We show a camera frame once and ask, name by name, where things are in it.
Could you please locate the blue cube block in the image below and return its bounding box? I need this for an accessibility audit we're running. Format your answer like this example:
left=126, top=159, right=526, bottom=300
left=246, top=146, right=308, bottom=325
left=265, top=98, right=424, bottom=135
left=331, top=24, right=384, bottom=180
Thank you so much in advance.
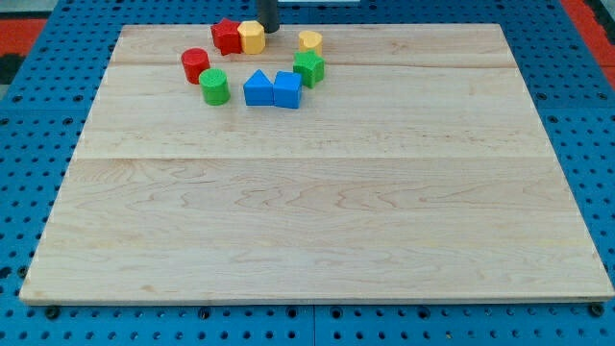
left=273, top=71, right=302, bottom=109

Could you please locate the blue triangle block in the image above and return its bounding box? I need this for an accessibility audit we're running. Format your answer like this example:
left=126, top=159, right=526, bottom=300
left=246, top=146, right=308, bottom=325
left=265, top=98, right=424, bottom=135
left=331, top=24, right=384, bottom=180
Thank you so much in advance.
left=243, top=69, right=274, bottom=106

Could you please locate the green star block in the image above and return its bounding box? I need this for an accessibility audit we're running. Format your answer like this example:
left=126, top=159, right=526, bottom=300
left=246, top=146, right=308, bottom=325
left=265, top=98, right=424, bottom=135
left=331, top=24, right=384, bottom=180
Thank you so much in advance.
left=293, top=50, right=325, bottom=88

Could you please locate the light wooden board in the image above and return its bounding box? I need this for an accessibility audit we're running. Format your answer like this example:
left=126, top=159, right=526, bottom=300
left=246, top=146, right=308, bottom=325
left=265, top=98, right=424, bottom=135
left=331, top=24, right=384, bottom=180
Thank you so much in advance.
left=19, top=24, right=614, bottom=306

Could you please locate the green cylinder block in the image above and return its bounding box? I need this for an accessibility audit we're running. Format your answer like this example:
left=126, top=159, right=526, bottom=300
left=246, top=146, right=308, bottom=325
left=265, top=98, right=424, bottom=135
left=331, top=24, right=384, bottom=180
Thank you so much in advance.
left=199, top=68, right=231, bottom=106

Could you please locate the yellow hexagon block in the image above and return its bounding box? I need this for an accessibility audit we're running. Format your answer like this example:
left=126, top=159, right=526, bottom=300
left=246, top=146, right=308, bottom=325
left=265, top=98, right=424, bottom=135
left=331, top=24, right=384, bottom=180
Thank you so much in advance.
left=237, top=20, right=266, bottom=55

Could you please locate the red cylinder block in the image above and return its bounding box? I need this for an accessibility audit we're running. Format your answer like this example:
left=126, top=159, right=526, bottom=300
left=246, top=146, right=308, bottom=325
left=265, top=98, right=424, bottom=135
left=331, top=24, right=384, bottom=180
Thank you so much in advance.
left=181, top=47, right=210, bottom=85

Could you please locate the red star block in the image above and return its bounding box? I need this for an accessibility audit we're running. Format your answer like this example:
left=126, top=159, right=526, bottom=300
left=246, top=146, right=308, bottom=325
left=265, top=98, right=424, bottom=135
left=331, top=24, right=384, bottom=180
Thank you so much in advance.
left=210, top=18, right=242, bottom=56

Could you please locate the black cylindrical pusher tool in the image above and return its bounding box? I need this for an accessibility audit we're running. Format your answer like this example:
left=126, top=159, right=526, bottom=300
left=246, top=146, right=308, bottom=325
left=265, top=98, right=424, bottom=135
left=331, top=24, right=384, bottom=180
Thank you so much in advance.
left=256, top=0, right=280, bottom=34

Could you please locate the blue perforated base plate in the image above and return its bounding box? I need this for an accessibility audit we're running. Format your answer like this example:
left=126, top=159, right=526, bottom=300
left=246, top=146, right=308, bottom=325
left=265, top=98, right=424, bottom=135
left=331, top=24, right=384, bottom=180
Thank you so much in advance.
left=1, top=1, right=614, bottom=345

